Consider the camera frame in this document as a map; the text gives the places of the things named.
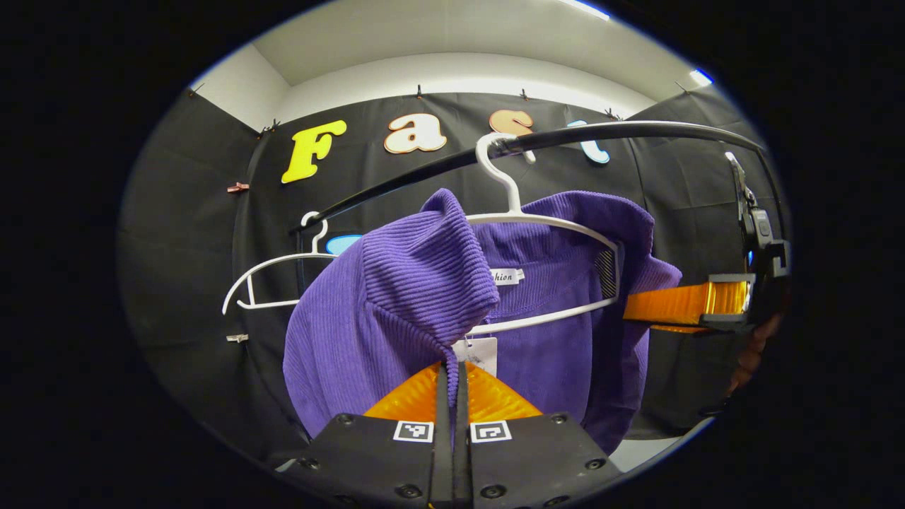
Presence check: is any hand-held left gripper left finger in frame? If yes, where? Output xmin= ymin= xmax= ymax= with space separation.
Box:
xmin=272 ymin=362 xmax=454 ymax=509

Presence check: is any purple corduroy jacket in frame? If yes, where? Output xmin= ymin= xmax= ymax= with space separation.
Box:
xmin=283 ymin=187 xmax=684 ymax=455

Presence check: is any row of black backdrop clips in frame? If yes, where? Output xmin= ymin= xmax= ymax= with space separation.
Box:
xmin=187 ymin=81 xmax=691 ymax=137

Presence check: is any black clothes rack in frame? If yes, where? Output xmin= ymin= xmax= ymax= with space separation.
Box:
xmin=288 ymin=120 xmax=788 ymax=238

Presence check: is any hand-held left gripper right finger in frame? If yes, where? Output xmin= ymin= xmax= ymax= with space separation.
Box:
xmin=456 ymin=362 xmax=626 ymax=509

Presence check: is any white plastic hanger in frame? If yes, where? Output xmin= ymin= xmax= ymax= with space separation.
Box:
xmin=462 ymin=132 xmax=625 ymax=337
xmin=221 ymin=211 xmax=337 ymax=316

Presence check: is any black backdrop cloth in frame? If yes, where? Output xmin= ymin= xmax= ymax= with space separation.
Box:
xmin=117 ymin=86 xmax=787 ymax=462

